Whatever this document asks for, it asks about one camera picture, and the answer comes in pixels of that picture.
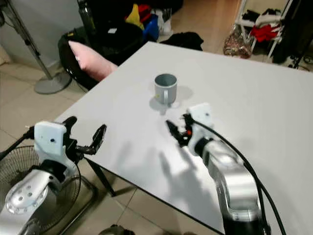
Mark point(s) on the yellow red blue clothes pile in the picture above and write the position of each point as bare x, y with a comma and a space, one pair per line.
144, 19

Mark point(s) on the black round chair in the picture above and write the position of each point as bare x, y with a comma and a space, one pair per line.
112, 39

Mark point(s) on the pink pillow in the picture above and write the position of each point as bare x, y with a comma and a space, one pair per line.
93, 61

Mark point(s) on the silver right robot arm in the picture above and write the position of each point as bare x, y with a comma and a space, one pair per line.
234, 188

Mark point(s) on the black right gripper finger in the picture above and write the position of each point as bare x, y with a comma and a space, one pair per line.
173, 129
188, 119

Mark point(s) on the white clothes rack with clothes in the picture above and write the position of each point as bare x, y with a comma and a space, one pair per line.
265, 30

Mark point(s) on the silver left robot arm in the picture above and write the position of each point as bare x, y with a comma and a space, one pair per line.
24, 198

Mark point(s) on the black cloth heap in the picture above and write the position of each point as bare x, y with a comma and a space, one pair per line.
183, 40

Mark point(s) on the white plastic bag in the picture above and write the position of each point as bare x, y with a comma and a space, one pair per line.
165, 20

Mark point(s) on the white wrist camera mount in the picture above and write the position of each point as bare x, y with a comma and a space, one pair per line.
50, 138
201, 115

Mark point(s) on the brown patterned bag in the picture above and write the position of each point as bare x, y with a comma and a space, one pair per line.
237, 44

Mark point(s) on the black table leg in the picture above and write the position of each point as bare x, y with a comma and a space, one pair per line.
102, 178

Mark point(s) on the black tall bottle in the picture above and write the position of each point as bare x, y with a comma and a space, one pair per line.
85, 17

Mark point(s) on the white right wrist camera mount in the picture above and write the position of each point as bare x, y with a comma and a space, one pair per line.
201, 115

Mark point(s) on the grey standing fan stand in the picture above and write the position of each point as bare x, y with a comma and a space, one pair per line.
51, 84

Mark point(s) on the dark robot foot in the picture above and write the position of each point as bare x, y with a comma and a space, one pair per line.
114, 230

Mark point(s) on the black tall stand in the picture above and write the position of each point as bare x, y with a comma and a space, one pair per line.
296, 34

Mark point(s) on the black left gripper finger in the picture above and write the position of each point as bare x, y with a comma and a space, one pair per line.
100, 137
70, 121

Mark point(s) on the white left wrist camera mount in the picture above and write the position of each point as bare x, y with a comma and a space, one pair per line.
50, 138

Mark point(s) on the grey metal mug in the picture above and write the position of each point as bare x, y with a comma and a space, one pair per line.
165, 89

